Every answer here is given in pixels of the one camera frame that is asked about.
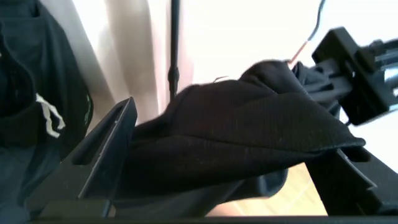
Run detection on black clothes rack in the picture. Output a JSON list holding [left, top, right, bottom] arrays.
[[167, 0, 182, 101]]

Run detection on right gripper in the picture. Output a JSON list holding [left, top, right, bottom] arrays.
[[306, 27, 398, 127]]

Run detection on black heap of clothes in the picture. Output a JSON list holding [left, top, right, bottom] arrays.
[[113, 60, 367, 218]]

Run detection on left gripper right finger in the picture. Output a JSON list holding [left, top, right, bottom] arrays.
[[306, 146, 398, 216]]

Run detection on black shorts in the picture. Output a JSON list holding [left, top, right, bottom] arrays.
[[0, 0, 94, 218]]

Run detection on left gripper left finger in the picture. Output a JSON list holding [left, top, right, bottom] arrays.
[[26, 96, 138, 218]]

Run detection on beige curtain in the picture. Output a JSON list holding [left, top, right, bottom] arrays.
[[40, 0, 398, 175]]

